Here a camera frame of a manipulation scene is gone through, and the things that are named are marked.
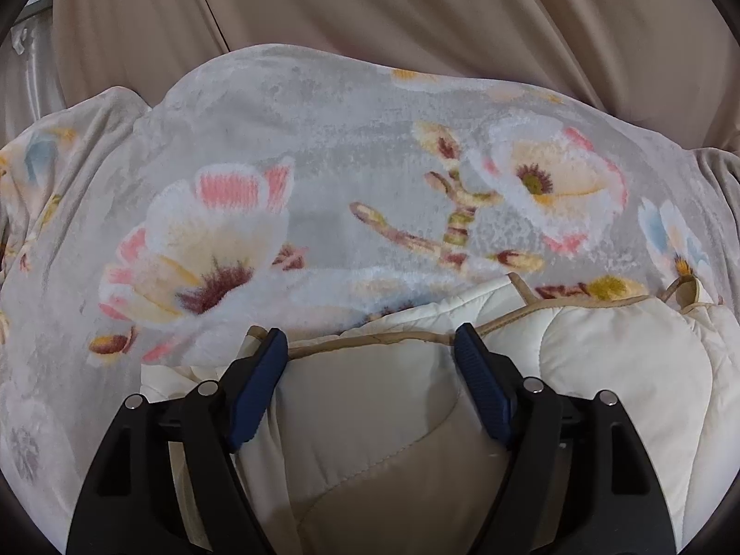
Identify grey floral blanket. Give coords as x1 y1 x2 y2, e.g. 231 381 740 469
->
0 40 740 536

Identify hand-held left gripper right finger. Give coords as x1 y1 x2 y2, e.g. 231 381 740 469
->
453 322 677 555

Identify cream quilted jacket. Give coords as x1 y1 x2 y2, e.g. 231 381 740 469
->
139 271 740 555

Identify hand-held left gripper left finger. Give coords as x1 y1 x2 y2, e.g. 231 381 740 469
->
66 327 289 555

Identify white satin curtain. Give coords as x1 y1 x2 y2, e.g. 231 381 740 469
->
3 0 64 111

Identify beige backdrop cloth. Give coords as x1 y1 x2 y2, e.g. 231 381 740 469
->
0 0 740 154

